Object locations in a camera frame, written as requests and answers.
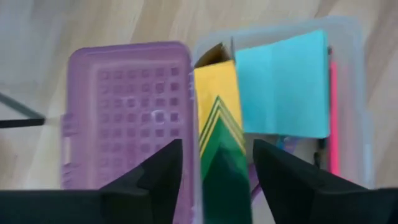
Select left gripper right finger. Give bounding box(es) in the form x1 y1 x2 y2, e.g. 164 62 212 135
252 139 398 224

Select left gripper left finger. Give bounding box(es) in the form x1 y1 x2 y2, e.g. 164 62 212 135
0 139 183 224

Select pink pencil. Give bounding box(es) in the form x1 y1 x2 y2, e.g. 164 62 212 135
328 60 340 177

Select yellow green crayon box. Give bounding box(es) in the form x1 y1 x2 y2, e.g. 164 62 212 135
193 42 252 224

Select teal sticky note pad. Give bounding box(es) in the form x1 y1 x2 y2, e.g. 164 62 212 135
234 29 331 139

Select purple plastic pencil box lid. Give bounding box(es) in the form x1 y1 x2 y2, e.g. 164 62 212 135
60 41 195 224

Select clear plastic pencil box base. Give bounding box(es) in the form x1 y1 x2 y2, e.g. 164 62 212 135
191 17 374 224

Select wooden shelf black metal legs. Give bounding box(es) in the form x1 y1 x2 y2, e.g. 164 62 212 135
0 91 47 129

